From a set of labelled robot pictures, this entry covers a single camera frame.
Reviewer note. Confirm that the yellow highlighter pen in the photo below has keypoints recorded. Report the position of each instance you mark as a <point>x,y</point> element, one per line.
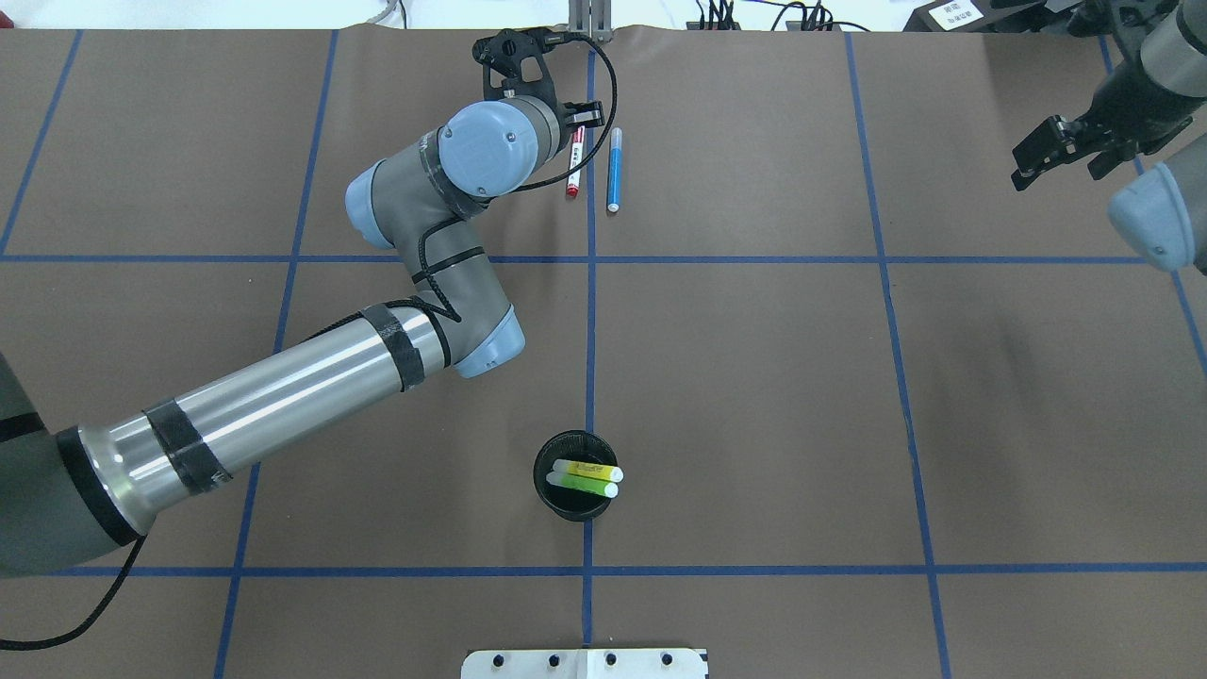
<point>589,469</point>

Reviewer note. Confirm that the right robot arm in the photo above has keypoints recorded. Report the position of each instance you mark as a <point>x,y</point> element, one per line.
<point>1162,213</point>

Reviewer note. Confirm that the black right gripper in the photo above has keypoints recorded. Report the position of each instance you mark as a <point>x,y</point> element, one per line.
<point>1119,108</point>

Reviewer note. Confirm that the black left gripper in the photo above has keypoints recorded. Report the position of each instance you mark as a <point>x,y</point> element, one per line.
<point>586,115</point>

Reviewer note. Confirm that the blue marker pen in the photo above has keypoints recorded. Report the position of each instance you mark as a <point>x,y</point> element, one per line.
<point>614,172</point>

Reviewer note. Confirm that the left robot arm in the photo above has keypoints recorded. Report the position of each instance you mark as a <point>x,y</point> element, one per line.
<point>86,491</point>

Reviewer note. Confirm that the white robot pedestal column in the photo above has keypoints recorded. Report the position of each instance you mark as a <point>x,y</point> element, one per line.
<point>587,663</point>

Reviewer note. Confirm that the black mesh pen cup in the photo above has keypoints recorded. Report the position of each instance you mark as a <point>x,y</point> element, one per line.
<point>579,445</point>

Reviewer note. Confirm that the green highlighter pen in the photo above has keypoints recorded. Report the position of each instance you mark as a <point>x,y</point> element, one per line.
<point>572,482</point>

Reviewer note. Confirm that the red capped white marker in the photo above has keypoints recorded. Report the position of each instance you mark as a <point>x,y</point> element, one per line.
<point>577,154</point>

